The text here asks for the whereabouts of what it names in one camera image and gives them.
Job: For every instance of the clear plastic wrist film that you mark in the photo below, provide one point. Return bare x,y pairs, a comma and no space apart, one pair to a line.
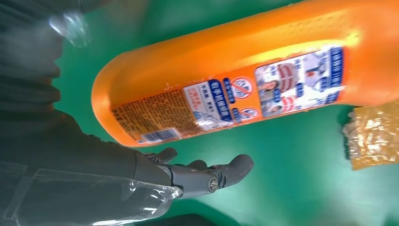
93,199

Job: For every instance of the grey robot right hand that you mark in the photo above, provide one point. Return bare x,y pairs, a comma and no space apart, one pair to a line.
78,162

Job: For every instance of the yellow plastic film sheet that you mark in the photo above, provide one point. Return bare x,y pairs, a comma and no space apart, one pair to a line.
372,137

